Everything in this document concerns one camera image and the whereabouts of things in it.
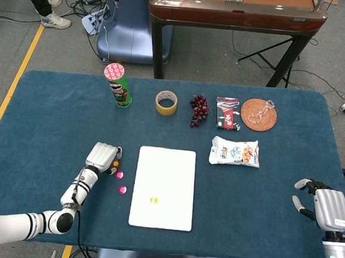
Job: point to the blue felt tablecloth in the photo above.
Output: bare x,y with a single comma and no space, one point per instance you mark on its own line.
56,126

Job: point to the white rectangular board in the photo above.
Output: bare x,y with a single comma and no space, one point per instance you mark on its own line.
174,177

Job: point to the brown mahjong table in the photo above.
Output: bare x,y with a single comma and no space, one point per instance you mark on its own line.
235,18

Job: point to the white snack bag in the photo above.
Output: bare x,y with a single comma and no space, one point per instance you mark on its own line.
233,153

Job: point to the pink button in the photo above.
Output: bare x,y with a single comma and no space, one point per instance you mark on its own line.
122,189
119,175

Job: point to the black red snack box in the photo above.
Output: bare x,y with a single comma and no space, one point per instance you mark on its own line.
227,115

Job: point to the cardboard box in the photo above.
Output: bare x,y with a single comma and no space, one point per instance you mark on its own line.
330,2

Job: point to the white power strip with plugs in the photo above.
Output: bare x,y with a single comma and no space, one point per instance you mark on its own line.
92,21

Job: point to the dark red grape bunch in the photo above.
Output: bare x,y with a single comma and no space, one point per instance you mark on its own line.
199,110

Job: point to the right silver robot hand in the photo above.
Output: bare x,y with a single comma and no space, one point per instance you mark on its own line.
332,210

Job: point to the yellow tape roll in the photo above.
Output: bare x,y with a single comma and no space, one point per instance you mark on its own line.
166,110

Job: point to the orange button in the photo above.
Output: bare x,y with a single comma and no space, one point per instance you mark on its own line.
115,163
154,200

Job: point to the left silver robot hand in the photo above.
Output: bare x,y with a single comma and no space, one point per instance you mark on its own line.
101,154

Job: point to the round woven rattan coaster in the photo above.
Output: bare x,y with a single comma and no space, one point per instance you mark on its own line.
252,105

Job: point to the green Pringles can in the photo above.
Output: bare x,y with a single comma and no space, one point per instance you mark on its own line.
121,92

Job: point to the blue machine base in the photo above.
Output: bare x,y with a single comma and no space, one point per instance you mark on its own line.
129,27

